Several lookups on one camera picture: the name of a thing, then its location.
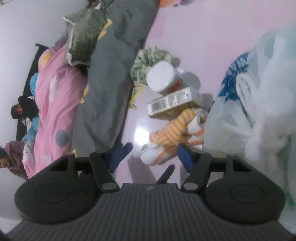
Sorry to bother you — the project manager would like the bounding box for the orange white striped cloth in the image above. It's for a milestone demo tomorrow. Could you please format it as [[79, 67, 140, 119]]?
[[140, 108, 208, 166]]

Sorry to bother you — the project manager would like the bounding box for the green white floral cloth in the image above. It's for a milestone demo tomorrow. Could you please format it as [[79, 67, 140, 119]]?
[[129, 46, 174, 110]]

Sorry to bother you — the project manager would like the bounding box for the dark green yellow-patterned duvet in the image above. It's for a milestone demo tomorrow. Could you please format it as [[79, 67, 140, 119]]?
[[71, 1, 159, 157]]

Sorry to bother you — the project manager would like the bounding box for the yellow white carton box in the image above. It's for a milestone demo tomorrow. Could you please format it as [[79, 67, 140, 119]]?
[[147, 87, 204, 120]]

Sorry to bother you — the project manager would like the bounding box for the white plastic bag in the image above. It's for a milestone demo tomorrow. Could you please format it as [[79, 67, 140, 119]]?
[[203, 24, 296, 209]]

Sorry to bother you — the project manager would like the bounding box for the pink patterned duvet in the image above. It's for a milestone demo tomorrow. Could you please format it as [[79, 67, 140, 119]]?
[[22, 45, 87, 178]]

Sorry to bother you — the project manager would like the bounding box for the white round jar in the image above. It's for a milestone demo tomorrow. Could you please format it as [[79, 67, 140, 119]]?
[[146, 61, 185, 95]]

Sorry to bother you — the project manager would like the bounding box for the green speckled pillow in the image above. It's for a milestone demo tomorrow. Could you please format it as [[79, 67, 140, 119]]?
[[62, 9, 107, 67]]

